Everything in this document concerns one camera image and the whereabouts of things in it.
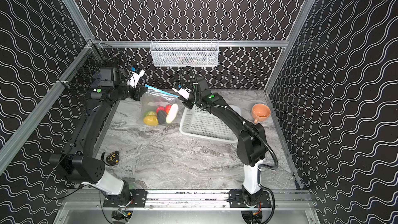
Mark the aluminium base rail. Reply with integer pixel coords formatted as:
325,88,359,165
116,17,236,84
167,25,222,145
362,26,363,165
62,189,312,211

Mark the clear zip top bag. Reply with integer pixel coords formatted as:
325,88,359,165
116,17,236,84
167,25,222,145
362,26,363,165
141,85,183,127

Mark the green cabbage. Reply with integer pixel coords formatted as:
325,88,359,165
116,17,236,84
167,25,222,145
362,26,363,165
145,111,157,116

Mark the black wire wall basket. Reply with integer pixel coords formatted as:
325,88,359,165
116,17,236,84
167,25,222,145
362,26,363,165
65,44,122,98

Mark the white wire wall basket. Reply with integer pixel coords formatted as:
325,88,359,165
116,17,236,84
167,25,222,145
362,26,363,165
150,39,220,67

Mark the black yellow tape measure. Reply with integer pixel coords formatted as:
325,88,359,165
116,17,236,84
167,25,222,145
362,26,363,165
101,151,120,167

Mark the red strawberry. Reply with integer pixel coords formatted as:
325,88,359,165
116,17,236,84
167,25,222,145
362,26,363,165
165,104,172,114
156,106,165,114

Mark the white plastic perforated basket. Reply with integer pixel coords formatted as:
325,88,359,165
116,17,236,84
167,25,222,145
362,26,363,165
179,106,238,144

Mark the yellow potato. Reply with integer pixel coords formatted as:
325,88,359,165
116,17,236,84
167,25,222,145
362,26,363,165
143,115,159,126

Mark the orange ceramic cup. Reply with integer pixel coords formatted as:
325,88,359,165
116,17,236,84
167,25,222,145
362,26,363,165
251,103,271,123

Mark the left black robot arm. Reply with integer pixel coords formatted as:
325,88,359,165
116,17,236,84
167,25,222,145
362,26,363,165
49,66,147,207

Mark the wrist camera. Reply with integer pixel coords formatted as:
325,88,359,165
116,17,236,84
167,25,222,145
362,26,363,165
172,83,194,100
129,66,145,88

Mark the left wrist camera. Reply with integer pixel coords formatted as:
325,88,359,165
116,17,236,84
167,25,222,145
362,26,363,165
129,66,145,88

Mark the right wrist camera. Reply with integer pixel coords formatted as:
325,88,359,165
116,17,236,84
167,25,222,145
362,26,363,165
172,83,194,100

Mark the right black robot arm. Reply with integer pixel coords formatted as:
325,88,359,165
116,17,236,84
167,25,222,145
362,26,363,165
173,76,279,206

